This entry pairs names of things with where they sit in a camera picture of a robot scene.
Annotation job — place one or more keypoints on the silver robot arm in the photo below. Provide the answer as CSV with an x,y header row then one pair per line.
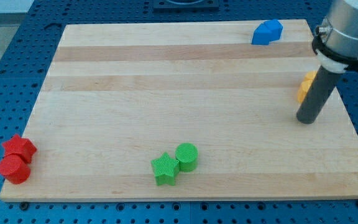
x,y
335,40

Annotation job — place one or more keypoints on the green star block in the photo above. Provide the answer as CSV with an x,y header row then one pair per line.
x,y
165,169

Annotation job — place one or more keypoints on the red star block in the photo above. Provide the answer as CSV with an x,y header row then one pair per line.
x,y
22,147

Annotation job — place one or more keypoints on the green cylinder block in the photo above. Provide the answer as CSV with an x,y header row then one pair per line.
x,y
187,155

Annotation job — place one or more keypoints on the wooden board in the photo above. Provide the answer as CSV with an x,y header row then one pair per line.
x,y
117,96

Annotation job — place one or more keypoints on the blue block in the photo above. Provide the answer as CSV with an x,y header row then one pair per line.
x,y
267,32

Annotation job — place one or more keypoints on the yellow block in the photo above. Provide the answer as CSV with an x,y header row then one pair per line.
x,y
305,85

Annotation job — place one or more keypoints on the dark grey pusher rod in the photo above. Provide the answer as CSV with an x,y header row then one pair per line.
x,y
320,90

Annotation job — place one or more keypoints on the red cylinder block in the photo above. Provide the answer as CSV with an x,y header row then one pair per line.
x,y
14,169

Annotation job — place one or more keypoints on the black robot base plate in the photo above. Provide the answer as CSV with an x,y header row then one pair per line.
x,y
159,5

